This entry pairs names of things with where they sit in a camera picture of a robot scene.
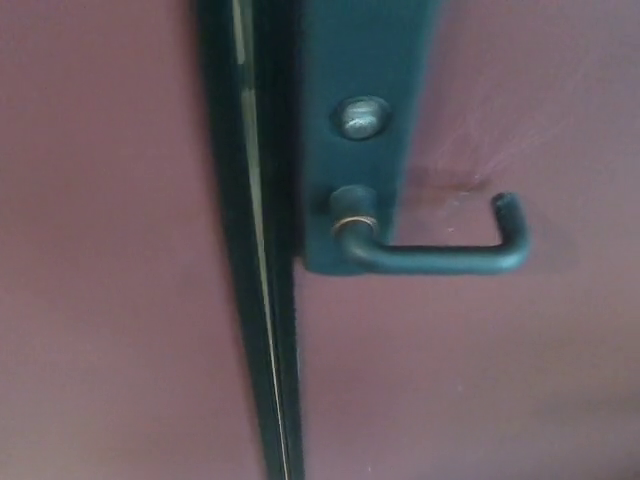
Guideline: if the black door edge strip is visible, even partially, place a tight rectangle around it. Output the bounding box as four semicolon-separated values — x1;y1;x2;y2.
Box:
192;0;307;480

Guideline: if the black handle backplate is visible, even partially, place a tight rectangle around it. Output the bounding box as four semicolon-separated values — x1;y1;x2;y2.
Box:
298;0;439;278

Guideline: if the maroon door leaf with handle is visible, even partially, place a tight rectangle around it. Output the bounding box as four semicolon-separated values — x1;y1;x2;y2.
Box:
292;0;640;480

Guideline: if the silver lock cylinder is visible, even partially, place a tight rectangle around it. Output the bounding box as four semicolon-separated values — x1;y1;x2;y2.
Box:
329;94;393;143

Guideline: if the black lever door handle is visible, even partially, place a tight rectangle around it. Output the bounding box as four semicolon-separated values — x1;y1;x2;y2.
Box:
329;184;532;276

